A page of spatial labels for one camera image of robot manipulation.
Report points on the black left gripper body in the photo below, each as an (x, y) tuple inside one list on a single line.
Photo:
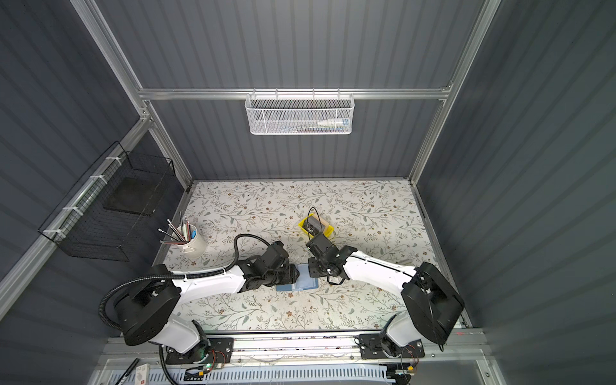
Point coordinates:
[(289, 274)]

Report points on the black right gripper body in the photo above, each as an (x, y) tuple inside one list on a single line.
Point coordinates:
[(317, 266)]

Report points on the blue leather card holder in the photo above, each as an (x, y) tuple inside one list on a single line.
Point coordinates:
[(304, 282)]

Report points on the yellow plastic card tray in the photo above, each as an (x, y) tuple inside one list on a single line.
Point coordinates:
[(327, 233)]

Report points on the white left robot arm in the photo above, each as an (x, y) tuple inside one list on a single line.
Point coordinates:
[(147, 310)]

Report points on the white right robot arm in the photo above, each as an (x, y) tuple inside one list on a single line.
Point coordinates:
[(432, 304)]

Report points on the white pen cup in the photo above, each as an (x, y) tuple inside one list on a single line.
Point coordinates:
[(196, 245)]

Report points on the pens in cup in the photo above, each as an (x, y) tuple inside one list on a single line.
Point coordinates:
[(179, 235)]

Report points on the white tube in basket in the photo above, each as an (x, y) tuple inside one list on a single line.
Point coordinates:
[(336, 124)]

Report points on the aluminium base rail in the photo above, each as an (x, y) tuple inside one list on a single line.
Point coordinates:
[(341, 347)]

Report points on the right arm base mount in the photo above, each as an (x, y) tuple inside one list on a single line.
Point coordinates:
[(376, 346)]

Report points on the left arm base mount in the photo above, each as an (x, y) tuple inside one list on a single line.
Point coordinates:
[(214, 351)]

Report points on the white wire mesh basket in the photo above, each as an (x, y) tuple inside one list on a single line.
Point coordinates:
[(280, 114)]

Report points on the black wire mesh basket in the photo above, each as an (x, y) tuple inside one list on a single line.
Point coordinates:
[(109, 217)]

